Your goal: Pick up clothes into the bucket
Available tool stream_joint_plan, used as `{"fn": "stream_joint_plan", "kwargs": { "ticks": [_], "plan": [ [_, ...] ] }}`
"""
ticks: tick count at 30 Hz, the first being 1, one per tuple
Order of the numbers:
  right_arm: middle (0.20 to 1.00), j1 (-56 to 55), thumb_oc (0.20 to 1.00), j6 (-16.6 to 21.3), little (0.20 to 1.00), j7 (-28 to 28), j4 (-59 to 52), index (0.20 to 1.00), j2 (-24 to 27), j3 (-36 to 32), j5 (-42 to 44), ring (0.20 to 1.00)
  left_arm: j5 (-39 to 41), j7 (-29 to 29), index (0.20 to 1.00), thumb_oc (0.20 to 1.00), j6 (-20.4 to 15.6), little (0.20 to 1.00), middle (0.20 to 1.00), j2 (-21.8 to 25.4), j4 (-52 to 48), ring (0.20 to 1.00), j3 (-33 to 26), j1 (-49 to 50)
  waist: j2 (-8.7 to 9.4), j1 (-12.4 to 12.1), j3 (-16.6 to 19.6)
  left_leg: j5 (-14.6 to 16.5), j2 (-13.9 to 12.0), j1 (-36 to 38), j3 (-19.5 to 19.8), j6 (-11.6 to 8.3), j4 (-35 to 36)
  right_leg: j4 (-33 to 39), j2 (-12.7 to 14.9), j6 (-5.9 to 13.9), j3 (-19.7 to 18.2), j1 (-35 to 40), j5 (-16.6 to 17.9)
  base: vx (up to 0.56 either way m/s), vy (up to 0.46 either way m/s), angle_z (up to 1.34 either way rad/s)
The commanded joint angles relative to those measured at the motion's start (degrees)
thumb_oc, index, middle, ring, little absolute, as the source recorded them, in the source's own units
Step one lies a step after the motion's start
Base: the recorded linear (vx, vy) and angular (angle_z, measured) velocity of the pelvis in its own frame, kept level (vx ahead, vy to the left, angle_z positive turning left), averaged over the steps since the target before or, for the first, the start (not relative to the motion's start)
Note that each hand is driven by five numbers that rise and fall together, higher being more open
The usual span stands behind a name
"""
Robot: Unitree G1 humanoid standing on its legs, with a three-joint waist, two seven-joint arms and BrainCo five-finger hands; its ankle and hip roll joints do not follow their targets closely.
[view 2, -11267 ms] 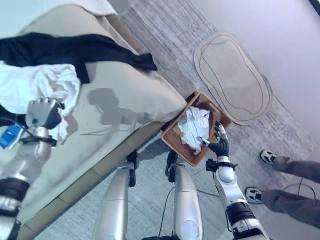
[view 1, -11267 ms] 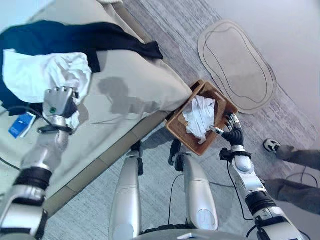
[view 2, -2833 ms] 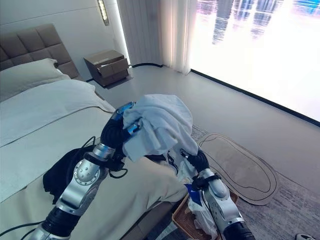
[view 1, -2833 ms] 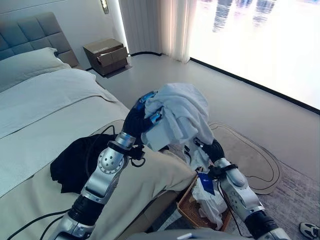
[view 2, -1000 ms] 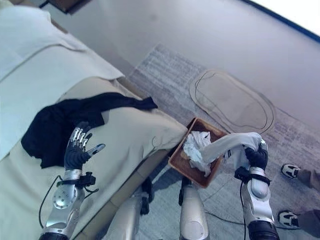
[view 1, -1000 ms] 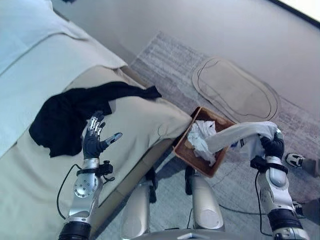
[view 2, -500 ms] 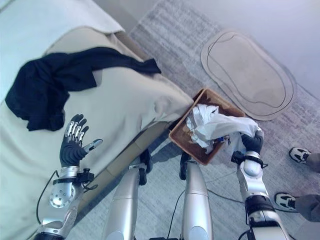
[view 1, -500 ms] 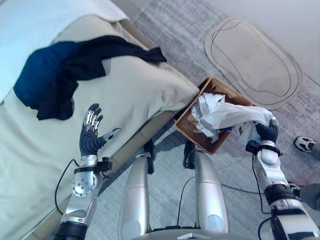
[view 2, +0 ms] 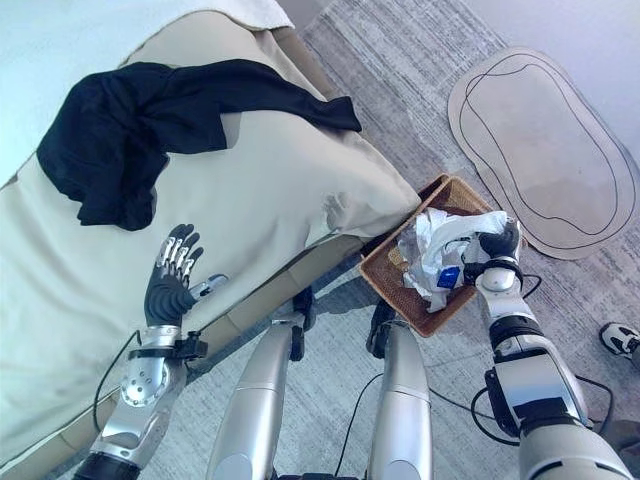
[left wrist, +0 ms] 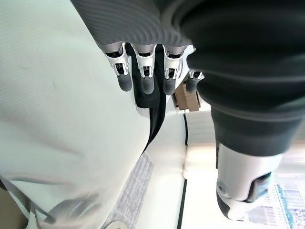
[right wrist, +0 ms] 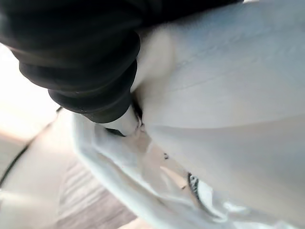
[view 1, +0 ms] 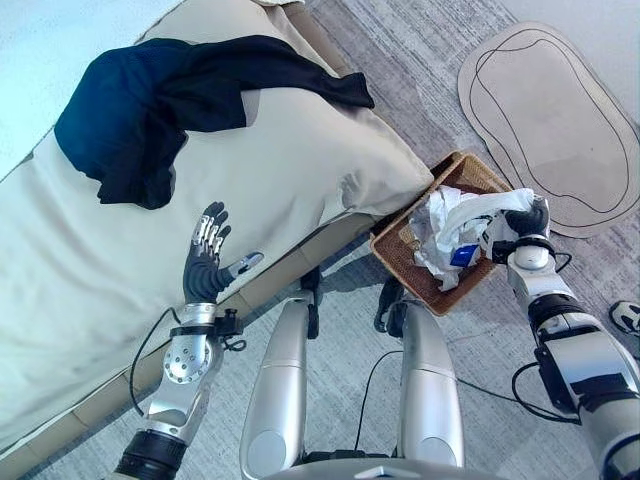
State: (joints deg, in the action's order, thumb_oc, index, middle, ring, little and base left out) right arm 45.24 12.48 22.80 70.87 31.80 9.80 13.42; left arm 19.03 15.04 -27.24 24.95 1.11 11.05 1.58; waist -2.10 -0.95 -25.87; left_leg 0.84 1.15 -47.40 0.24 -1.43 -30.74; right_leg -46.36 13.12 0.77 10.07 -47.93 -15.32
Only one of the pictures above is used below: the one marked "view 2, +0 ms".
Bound black cable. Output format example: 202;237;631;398
469;372;615;446

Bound person's shoe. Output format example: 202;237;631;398
598;321;640;360

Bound beige rug with black outline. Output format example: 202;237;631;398
447;46;640;260

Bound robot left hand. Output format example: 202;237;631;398
143;223;230;330

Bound brown wicker basket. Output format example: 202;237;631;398
358;173;529;338

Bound white printed garment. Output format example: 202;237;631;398
397;208;517;314

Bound beige bed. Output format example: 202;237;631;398
0;0;423;471

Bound white blanket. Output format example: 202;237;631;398
230;0;296;32

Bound black garment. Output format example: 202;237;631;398
36;58;363;232

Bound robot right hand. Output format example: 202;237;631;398
477;218;522;265

